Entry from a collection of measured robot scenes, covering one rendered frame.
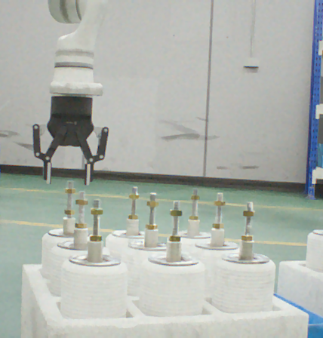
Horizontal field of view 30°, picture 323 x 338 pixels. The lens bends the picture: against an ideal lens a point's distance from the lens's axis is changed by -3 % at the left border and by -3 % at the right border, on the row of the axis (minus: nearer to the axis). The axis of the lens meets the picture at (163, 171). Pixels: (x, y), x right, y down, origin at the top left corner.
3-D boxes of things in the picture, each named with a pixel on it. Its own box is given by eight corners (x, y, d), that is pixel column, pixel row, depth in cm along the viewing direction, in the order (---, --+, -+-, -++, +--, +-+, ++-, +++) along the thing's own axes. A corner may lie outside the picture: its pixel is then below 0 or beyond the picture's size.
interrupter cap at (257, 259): (231, 266, 91) (231, 262, 91) (214, 256, 99) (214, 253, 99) (277, 265, 93) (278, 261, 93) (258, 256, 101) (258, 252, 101)
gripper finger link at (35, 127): (38, 123, 110) (44, 155, 111) (28, 125, 110) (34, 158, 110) (38, 123, 107) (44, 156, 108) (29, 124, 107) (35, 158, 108)
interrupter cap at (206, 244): (198, 243, 112) (198, 239, 112) (240, 246, 110) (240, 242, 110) (191, 250, 104) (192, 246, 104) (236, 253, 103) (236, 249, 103)
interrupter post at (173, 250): (174, 260, 94) (176, 239, 94) (184, 263, 92) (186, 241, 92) (161, 262, 93) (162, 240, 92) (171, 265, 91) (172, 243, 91)
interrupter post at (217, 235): (210, 246, 109) (211, 227, 108) (224, 247, 108) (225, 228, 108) (208, 248, 106) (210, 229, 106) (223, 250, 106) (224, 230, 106)
